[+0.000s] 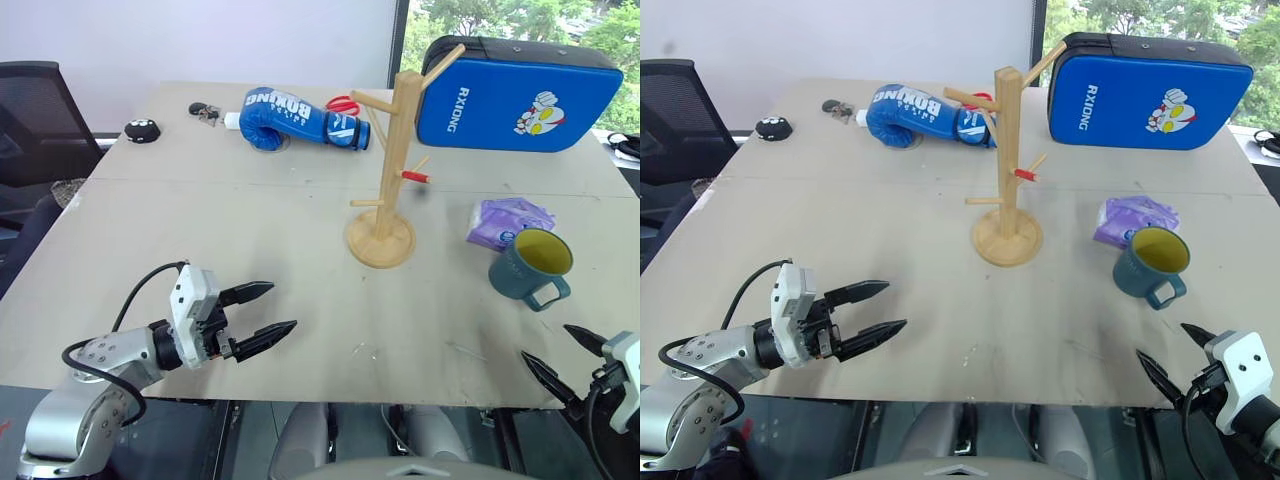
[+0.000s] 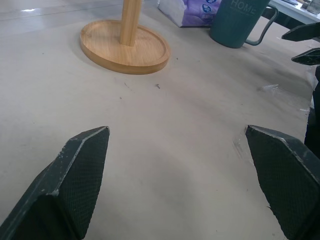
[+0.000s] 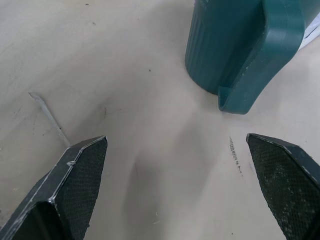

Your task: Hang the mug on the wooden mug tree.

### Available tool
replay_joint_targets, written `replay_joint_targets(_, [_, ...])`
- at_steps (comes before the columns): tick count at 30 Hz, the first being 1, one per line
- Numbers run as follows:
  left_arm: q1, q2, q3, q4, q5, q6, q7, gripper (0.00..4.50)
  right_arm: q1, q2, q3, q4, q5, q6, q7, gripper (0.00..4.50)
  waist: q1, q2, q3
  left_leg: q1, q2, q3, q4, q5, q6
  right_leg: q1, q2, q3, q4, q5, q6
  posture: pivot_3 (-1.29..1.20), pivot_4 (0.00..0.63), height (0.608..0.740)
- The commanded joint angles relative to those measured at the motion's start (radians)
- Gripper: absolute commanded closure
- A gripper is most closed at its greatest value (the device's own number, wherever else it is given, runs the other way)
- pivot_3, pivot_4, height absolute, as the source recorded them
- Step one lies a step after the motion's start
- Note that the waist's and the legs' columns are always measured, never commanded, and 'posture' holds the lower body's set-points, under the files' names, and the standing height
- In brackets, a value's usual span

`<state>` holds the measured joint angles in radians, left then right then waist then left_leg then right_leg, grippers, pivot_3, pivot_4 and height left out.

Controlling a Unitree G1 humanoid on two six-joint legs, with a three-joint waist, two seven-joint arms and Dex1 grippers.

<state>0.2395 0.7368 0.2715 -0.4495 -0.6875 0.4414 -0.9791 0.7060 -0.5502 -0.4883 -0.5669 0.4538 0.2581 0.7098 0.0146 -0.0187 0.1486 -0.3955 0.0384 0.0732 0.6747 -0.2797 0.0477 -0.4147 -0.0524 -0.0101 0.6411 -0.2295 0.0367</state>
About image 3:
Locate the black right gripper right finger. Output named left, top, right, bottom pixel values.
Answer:
left=246, top=132, right=320, bottom=240

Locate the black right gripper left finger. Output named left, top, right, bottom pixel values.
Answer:
left=0, top=135, right=108, bottom=240

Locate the strip of clear tape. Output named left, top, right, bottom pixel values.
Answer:
left=28, top=91, right=71, bottom=148

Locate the teal plastic pitcher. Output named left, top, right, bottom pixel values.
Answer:
left=184, top=0, right=306, bottom=115

